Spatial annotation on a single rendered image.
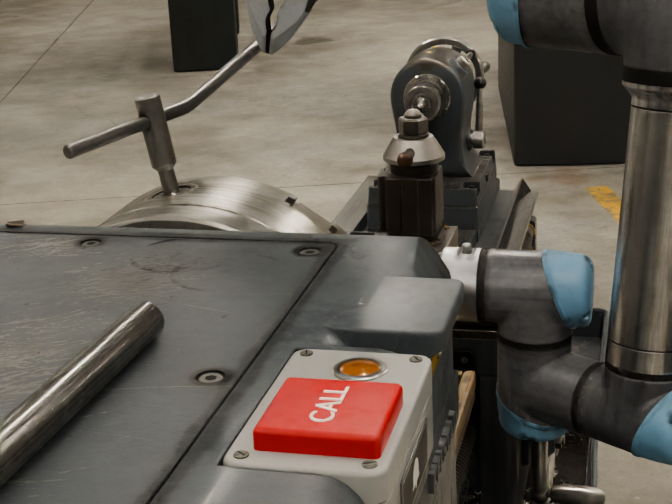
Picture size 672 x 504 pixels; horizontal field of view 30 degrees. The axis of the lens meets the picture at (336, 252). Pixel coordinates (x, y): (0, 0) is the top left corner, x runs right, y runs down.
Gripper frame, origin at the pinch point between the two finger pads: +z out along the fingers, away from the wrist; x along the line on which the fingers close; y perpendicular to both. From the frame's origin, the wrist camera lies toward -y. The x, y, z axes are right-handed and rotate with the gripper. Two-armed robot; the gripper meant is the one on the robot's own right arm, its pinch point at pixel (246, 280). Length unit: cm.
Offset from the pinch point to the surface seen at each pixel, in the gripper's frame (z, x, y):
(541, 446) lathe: -28, -31, 28
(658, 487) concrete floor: -43, -108, 159
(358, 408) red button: -29, 18, -65
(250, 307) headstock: -18, 17, -50
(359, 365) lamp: -27, 18, -58
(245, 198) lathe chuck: -7.7, 15.0, -20.1
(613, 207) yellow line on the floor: -21, -107, 389
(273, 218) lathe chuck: -10.7, 13.9, -21.9
